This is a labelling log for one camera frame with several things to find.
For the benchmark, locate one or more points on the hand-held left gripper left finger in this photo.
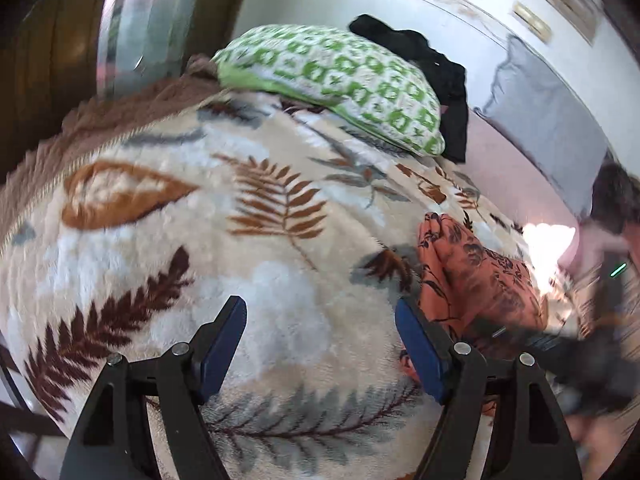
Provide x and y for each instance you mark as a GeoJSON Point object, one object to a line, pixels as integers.
{"type": "Point", "coordinates": [225, 350]}

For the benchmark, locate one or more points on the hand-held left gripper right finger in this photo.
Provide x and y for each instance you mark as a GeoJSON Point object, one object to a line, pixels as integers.
{"type": "Point", "coordinates": [420, 352]}

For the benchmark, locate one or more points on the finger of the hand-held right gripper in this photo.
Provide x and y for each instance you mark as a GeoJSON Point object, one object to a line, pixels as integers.
{"type": "Point", "coordinates": [515, 337]}

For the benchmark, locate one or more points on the orange floral garment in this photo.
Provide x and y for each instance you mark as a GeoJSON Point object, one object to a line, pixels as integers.
{"type": "Point", "coordinates": [465, 275]}

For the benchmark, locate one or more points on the person's right forearm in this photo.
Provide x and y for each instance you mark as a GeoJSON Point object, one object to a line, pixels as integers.
{"type": "Point", "coordinates": [597, 435]}

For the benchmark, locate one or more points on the cream leaf-print blanket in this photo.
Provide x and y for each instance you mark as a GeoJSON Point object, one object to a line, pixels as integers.
{"type": "Point", "coordinates": [225, 240]}

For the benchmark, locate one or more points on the dark brown fuzzy cushion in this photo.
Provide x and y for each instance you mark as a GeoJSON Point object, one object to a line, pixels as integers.
{"type": "Point", "coordinates": [612, 195]}

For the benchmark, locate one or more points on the pink bed sheet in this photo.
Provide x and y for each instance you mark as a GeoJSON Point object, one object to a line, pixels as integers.
{"type": "Point", "coordinates": [515, 170]}

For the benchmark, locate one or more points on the grey pillow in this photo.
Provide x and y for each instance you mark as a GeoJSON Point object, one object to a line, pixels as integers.
{"type": "Point", "coordinates": [550, 125]}

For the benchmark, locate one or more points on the brown plush blanket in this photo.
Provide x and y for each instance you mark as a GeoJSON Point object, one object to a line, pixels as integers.
{"type": "Point", "coordinates": [75, 130]}

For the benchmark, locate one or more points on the black cloth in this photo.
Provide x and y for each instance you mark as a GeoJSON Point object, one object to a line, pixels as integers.
{"type": "Point", "coordinates": [440, 80]}

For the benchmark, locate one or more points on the green checkered pillow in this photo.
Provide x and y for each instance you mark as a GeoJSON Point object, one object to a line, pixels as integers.
{"type": "Point", "coordinates": [340, 75]}

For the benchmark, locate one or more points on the wooden wardrobe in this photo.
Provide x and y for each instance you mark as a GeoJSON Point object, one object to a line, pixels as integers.
{"type": "Point", "coordinates": [50, 60]}

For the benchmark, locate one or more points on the small wall frame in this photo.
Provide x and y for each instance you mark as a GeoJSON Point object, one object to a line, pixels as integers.
{"type": "Point", "coordinates": [532, 20]}

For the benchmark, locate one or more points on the silver metal frame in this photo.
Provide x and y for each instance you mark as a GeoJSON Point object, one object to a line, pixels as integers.
{"type": "Point", "coordinates": [145, 25]}

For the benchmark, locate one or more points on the large wall frame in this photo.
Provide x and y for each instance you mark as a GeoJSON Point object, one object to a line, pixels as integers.
{"type": "Point", "coordinates": [570, 0]}

